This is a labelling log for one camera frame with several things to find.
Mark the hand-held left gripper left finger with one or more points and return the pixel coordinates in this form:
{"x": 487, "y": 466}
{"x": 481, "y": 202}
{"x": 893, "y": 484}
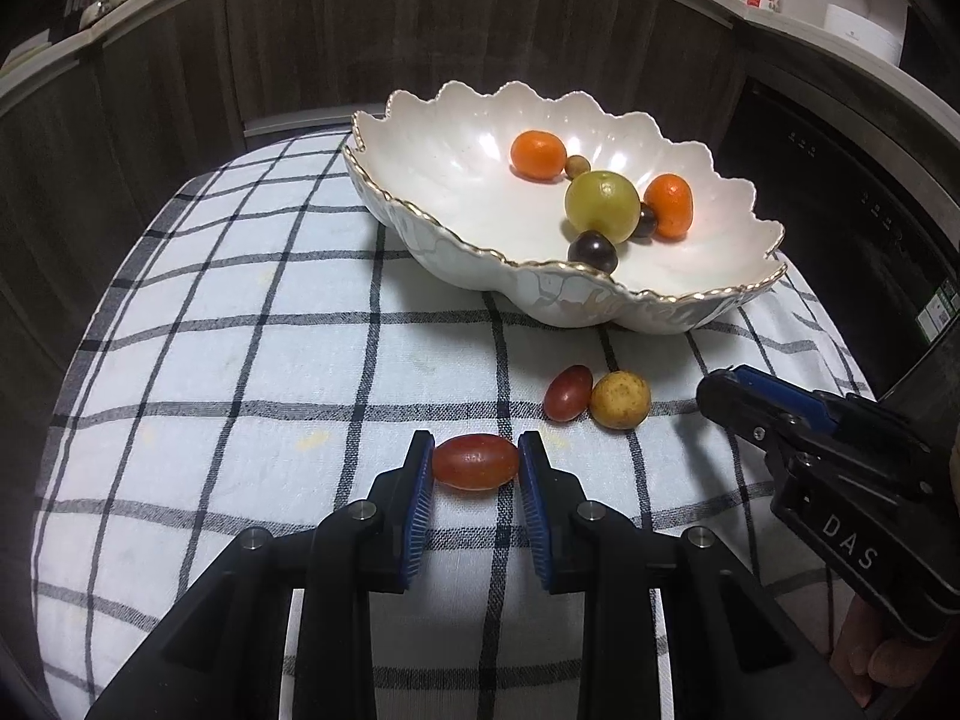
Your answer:
{"x": 418, "y": 495}

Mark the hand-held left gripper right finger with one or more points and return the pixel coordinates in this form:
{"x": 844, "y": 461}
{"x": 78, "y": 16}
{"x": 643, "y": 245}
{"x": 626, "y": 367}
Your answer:
{"x": 534, "y": 495}

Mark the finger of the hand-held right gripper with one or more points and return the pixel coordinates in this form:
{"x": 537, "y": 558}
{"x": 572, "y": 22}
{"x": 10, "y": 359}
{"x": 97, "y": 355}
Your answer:
{"x": 795, "y": 399}
{"x": 739, "y": 409}

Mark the red grape tomato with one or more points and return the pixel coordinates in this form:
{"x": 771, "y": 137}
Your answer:
{"x": 568, "y": 392}
{"x": 475, "y": 463}

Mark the yellow-brown round fruit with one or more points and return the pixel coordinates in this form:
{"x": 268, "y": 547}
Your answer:
{"x": 619, "y": 399}

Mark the dark purple round fruit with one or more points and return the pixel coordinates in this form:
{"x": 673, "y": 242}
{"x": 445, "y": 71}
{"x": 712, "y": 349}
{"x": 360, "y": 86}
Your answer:
{"x": 648, "y": 221}
{"x": 592, "y": 250}

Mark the large orange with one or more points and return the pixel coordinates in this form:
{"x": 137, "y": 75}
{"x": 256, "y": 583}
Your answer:
{"x": 669, "y": 206}

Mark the yellow-green round fruit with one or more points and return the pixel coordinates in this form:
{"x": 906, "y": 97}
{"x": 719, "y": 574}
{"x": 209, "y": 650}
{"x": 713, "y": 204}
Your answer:
{"x": 602, "y": 206}

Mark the white scalloped bowl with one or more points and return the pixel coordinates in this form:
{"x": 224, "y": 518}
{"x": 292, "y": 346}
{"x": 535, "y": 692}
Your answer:
{"x": 450, "y": 165}

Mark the person's right hand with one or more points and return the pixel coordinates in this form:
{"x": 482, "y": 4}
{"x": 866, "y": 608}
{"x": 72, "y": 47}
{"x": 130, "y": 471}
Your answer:
{"x": 885, "y": 660}

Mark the green appliance label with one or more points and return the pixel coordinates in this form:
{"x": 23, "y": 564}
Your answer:
{"x": 941, "y": 309}

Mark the white checked cloth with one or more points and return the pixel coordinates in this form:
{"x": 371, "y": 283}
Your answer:
{"x": 262, "y": 390}

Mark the black dishwasher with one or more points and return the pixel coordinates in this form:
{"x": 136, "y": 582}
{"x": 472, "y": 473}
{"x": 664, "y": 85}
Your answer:
{"x": 840, "y": 202}

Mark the small olive-brown round fruit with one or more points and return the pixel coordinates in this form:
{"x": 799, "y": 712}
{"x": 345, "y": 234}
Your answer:
{"x": 577, "y": 165}

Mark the small mandarin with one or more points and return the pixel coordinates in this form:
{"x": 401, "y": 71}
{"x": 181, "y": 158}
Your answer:
{"x": 538, "y": 155}

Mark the white kitchen countertop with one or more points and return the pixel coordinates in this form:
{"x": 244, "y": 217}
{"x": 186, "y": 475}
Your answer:
{"x": 825, "y": 41}

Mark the dark wood cabinet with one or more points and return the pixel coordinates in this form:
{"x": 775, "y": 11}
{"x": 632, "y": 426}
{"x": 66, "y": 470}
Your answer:
{"x": 187, "y": 52}

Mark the green plate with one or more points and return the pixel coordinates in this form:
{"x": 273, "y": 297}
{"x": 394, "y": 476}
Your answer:
{"x": 22, "y": 52}

